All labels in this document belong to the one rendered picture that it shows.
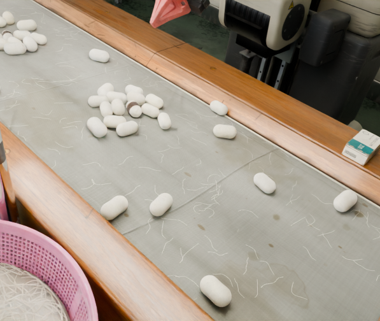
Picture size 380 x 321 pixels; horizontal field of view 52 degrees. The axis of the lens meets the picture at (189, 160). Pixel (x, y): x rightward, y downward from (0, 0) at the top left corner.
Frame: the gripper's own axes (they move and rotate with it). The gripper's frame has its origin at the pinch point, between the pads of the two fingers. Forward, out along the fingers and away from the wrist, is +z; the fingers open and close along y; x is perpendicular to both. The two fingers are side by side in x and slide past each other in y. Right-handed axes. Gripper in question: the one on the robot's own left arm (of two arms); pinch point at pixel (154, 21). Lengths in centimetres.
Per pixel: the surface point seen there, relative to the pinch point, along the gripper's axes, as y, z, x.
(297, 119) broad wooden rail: 30.6, 0.8, 6.5
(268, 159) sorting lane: 32.1, 9.6, 2.1
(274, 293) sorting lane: 45, 23, -10
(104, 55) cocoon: -4.5, 10.2, -0.1
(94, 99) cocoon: 6.7, 18.1, -7.0
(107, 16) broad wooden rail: -17.9, 1.4, 6.6
